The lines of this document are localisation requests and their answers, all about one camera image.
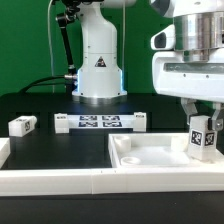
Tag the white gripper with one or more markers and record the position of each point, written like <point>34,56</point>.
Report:
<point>197,81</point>

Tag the white square tabletop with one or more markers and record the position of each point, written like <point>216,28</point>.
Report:
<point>156,150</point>

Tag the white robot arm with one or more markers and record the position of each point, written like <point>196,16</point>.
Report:
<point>189,54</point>

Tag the white U-shaped obstacle fence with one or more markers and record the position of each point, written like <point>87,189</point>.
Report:
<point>104,180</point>

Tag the white marker base plate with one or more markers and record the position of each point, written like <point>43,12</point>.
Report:
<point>64,122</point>

